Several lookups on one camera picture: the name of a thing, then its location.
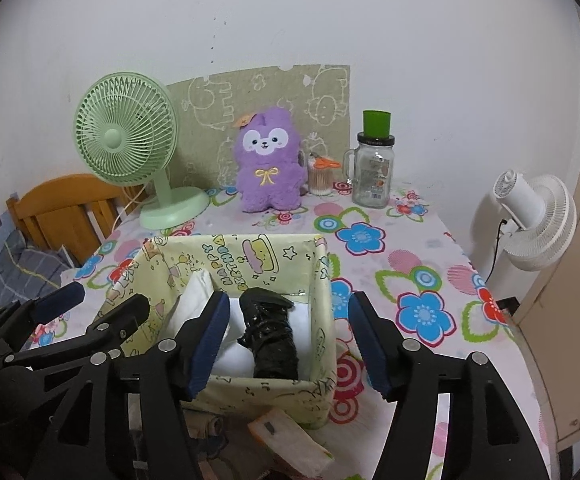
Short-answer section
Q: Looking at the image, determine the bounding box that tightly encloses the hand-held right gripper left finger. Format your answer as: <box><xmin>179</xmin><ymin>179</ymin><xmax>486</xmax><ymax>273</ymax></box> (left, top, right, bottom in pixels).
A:
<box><xmin>25</xmin><ymin>291</ymin><xmax>231</xmax><ymax>480</ymax></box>

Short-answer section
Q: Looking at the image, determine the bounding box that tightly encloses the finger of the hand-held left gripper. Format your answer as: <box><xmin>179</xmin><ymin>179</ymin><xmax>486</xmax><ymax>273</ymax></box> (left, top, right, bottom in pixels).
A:
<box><xmin>2</xmin><ymin>294</ymin><xmax>151</xmax><ymax>370</ymax></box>
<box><xmin>0</xmin><ymin>282</ymin><xmax>86</xmax><ymax>358</ymax></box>

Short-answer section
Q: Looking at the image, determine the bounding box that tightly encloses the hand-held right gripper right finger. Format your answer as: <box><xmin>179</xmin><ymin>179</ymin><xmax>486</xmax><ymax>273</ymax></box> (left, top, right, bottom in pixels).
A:
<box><xmin>348</xmin><ymin>291</ymin><xmax>553</xmax><ymax>480</ymax></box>

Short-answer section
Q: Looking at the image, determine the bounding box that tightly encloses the yellow fabric storage box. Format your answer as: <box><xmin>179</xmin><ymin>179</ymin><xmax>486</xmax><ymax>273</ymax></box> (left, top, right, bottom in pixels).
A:
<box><xmin>101</xmin><ymin>232</ymin><xmax>338</xmax><ymax>428</ymax></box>

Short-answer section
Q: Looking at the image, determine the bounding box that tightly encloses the orange tissue packet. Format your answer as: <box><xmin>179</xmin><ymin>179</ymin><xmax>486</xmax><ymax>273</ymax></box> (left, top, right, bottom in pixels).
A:
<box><xmin>247</xmin><ymin>407</ymin><xmax>335</xmax><ymax>480</ymax></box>

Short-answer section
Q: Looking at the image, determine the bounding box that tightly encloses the grey plaid pillow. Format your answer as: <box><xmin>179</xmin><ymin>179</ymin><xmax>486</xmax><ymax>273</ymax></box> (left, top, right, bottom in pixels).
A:
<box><xmin>0</xmin><ymin>245</ymin><xmax>76</xmax><ymax>306</ymax></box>

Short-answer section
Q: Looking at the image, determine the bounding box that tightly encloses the white folded cloth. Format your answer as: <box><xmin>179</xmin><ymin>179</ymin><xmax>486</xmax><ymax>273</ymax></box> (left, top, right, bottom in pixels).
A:
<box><xmin>162</xmin><ymin>269</ymin><xmax>316</xmax><ymax>378</ymax></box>

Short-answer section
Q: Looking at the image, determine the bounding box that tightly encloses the black knit sock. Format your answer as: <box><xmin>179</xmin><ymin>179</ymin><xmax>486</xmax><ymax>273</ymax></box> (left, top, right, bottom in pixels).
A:
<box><xmin>237</xmin><ymin>287</ymin><xmax>301</xmax><ymax>380</ymax></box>

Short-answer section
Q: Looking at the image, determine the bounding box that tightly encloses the beige cloth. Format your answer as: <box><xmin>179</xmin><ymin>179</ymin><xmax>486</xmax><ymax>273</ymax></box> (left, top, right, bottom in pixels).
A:
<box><xmin>185</xmin><ymin>407</ymin><xmax>231</xmax><ymax>441</ymax></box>

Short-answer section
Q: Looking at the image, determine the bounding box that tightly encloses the floral tablecloth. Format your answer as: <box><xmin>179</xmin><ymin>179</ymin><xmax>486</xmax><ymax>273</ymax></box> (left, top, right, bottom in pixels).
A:
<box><xmin>20</xmin><ymin>185</ymin><xmax>553</xmax><ymax>480</ymax></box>

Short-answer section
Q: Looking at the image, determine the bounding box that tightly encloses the wooden bed headboard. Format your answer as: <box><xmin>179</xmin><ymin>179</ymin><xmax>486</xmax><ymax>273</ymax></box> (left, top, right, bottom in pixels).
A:
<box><xmin>6</xmin><ymin>174</ymin><xmax>143</xmax><ymax>266</ymax></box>

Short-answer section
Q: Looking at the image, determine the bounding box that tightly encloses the glass jar with green lid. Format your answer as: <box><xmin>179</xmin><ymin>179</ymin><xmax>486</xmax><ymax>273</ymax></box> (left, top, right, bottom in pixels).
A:
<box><xmin>342</xmin><ymin>110</ymin><xmax>397</xmax><ymax>209</ymax></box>

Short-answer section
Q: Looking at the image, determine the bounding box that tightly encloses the cotton swab jar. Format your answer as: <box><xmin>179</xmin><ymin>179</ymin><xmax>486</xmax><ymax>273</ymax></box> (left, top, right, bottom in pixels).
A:
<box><xmin>307</xmin><ymin>152</ymin><xmax>341</xmax><ymax>196</ymax></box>

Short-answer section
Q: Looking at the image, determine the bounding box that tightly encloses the purple plush toy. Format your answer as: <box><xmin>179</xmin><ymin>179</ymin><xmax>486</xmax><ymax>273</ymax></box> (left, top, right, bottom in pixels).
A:
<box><xmin>234</xmin><ymin>105</ymin><xmax>309</xmax><ymax>213</ymax></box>

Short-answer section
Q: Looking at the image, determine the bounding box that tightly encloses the green desk fan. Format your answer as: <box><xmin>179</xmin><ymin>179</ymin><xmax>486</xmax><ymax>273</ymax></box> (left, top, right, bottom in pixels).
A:
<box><xmin>74</xmin><ymin>72</ymin><xmax>211</xmax><ymax>232</ymax></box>

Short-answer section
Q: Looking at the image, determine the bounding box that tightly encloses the beige wooden door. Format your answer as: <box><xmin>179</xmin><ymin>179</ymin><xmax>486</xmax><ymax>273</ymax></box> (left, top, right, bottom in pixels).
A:
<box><xmin>512</xmin><ymin>10</ymin><xmax>580</xmax><ymax>461</ymax></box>

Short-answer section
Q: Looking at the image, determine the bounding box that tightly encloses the white clip fan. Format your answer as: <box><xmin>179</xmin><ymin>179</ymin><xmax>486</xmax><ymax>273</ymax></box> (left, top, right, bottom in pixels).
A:
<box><xmin>492</xmin><ymin>170</ymin><xmax>578</xmax><ymax>272</ymax></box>

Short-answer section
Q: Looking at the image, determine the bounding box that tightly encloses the cartoon print felt panel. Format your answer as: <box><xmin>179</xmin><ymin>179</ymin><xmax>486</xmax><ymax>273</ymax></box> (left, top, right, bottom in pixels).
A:
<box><xmin>164</xmin><ymin>64</ymin><xmax>352</xmax><ymax>196</ymax></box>

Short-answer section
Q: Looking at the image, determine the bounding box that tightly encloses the green fan white cable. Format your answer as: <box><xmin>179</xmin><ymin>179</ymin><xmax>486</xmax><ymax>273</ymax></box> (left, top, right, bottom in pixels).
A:
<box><xmin>112</xmin><ymin>185</ymin><xmax>156</xmax><ymax>233</ymax></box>

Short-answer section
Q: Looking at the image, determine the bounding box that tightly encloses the black fan cable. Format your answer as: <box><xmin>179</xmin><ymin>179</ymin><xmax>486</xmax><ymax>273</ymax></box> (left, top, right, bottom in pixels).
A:
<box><xmin>485</xmin><ymin>217</ymin><xmax>508</xmax><ymax>283</ymax></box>

